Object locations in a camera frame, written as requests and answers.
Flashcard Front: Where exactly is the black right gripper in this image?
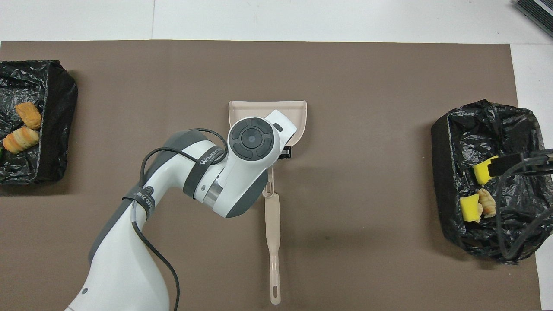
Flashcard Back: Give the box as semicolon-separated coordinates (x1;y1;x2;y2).
489;149;553;176

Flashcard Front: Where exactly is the large yellow sponge piece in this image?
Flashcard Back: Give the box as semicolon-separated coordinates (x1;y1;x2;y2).
472;155;500;186

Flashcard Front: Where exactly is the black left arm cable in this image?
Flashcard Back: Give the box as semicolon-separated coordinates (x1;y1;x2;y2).
131;128;229;311

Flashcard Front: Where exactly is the small toy croissant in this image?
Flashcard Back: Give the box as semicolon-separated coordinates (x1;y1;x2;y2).
477;188;498;217

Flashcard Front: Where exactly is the dark grey ribbed object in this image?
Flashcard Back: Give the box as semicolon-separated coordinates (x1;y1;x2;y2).
513;0;553;38

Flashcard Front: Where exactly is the wedge yellow sponge piece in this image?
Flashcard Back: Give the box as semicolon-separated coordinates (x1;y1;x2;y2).
460;193;481;222

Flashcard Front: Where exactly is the beige hand brush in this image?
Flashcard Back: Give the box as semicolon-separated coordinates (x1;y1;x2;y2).
264;193;282;305

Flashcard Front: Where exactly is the brown table mat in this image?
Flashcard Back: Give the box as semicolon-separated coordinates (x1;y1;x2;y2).
0;40;543;311

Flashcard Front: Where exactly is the brown bread roll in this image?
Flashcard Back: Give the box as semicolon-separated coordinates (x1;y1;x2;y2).
15;102;43;130

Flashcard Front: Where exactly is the pale bread chunk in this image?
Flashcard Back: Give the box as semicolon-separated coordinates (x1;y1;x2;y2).
2;126;40;155

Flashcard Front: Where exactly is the black bag-lined bin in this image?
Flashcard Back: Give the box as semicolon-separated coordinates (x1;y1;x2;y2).
0;60;79;186
431;99;553;265

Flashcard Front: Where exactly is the beige plastic dustpan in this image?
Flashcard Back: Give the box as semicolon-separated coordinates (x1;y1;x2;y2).
228;101;308;198

